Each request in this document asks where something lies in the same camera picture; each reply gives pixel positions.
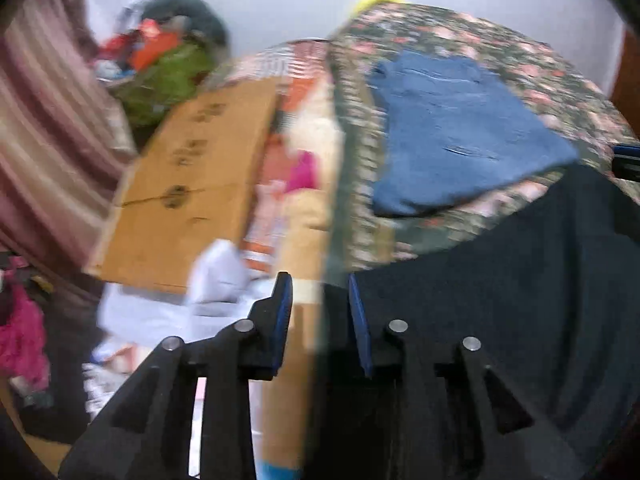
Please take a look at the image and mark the black pants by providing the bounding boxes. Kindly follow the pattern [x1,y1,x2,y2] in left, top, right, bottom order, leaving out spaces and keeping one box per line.
[305,164,640,480]

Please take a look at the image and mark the pink cloth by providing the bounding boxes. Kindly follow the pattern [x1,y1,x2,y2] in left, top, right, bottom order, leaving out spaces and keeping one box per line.
[0,255,51,391]

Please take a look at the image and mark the pile of colourful clothes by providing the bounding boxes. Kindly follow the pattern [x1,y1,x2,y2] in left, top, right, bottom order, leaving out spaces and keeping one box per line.
[95,0,231,128]

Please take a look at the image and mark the striped red white cloth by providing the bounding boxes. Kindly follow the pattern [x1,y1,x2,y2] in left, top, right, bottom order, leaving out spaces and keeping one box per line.
[240,39,331,271]

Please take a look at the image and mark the floral bed cover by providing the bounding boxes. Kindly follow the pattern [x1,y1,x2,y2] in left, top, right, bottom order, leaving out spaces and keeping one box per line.
[322,2,640,276]

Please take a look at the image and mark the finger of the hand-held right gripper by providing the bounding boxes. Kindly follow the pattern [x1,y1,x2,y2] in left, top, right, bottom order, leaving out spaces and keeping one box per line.
[611,144,640,181]

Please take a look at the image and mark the striped maroon curtain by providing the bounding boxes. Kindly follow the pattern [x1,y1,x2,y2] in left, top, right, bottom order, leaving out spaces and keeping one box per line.
[0,0,138,286]

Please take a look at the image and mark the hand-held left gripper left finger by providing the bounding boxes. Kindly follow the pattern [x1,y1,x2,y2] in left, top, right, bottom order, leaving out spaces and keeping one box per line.
[58,271,294,480]

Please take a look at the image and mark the folded blue pants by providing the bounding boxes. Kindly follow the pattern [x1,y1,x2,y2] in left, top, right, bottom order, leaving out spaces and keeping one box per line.
[366,50,581,219]

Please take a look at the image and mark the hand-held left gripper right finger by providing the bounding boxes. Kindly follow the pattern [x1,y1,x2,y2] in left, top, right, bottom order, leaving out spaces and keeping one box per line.
[348,274,588,480]

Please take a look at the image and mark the brown cardboard box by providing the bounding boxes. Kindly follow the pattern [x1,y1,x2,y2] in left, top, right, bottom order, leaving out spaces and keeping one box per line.
[87,79,286,295]

